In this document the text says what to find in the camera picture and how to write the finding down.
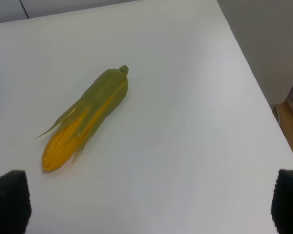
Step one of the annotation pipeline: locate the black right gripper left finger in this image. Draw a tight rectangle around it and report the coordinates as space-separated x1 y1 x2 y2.
0 170 32 234

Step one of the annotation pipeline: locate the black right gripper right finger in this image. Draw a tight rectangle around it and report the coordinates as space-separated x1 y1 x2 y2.
271 169 293 234

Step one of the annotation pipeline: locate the corn cob with husk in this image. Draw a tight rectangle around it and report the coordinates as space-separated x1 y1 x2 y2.
42 65 129 173

